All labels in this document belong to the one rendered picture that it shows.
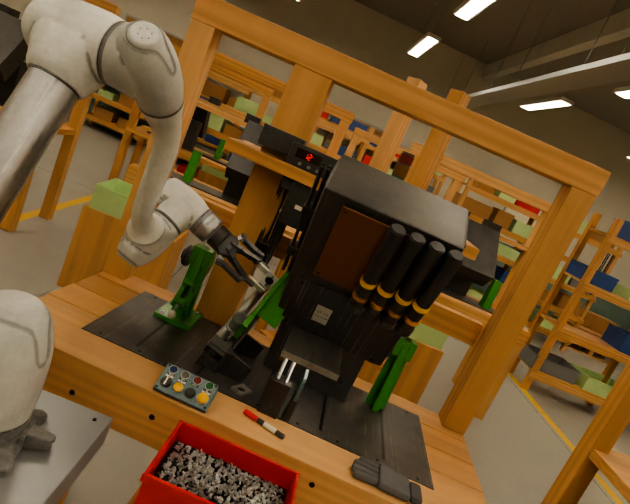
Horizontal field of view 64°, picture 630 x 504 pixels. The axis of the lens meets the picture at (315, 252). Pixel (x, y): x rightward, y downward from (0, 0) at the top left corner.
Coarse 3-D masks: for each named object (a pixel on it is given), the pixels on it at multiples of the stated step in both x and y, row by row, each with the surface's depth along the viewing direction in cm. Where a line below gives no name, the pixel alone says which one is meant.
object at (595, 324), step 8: (592, 312) 1025; (568, 320) 990; (584, 320) 998; (592, 320) 1000; (600, 320) 1000; (608, 320) 1008; (584, 328) 978; (592, 328) 1004; (600, 328) 1004; (600, 336) 968; (576, 344) 964; (584, 352) 979; (592, 352) 969; (600, 360) 974
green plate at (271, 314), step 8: (288, 272) 145; (280, 280) 143; (272, 288) 144; (280, 288) 145; (272, 296) 146; (280, 296) 146; (264, 304) 145; (272, 304) 146; (256, 312) 146; (264, 312) 147; (272, 312) 147; (280, 312) 146; (264, 320) 147; (272, 320) 147; (280, 320) 147
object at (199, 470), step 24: (192, 432) 119; (168, 456) 113; (192, 456) 115; (216, 456) 119; (240, 456) 119; (144, 480) 99; (168, 480) 106; (192, 480) 108; (216, 480) 110; (240, 480) 114; (264, 480) 117; (288, 480) 119
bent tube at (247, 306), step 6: (264, 276) 153; (270, 276) 154; (264, 282) 152; (270, 282) 156; (264, 288) 152; (270, 288) 152; (252, 294) 161; (258, 294) 159; (246, 300) 162; (252, 300) 161; (258, 300) 162; (246, 306) 161; (252, 306) 162; (240, 312) 159; (246, 312) 161; (222, 330) 154; (222, 336) 153
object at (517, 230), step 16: (464, 192) 835; (480, 192) 832; (496, 192) 856; (480, 208) 850; (496, 208) 865; (512, 208) 838; (528, 208) 850; (512, 224) 865; (528, 224) 893; (592, 240) 858; (512, 256) 868; (608, 256) 860; (496, 272) 898; (608, 272) 870; (560, 304) 890; (528, 320) 901; (544, 320) 895; (576, 320) 885
